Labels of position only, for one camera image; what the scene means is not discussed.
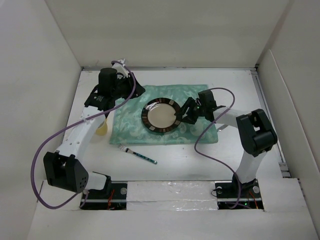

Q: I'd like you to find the fork with green handle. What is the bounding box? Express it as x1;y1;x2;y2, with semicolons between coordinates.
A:
118;144;158;165

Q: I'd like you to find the knife with green handle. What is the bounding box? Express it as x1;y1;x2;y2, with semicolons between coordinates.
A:
217;124;228;132

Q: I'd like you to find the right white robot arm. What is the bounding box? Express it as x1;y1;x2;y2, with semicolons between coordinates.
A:
175;89;278;197

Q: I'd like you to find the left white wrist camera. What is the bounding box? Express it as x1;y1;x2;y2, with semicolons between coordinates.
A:
111;59;127;72

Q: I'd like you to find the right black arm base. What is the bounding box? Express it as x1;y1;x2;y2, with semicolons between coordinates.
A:
211;179;264;210

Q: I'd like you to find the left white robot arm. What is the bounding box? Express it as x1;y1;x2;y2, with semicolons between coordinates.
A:
43;67;145;199

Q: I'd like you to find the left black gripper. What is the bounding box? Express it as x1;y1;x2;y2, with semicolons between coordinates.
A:
111;72;145;101

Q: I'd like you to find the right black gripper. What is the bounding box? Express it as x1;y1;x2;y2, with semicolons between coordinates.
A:
174;96;206;124

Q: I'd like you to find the green patterned cloth placemat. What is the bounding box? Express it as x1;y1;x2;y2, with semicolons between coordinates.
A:
109;84;210;146

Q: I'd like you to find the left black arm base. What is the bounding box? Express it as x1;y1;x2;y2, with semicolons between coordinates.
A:
79;181;128;211

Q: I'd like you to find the dark rimmed dinner plate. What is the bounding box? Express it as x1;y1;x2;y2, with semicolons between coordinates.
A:
141;97;182;134

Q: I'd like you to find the yellow mug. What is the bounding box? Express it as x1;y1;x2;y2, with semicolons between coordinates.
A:
95;119;108;136

